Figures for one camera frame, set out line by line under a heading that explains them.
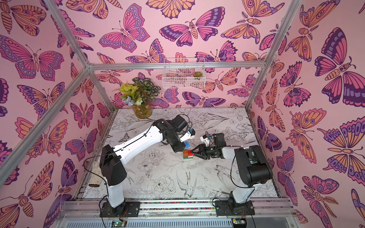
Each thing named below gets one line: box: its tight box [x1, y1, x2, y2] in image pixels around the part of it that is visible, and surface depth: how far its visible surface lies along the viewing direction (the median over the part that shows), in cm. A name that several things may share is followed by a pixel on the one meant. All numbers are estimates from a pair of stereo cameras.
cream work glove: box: [88, 161, 104, 188], surface depth 85 cm
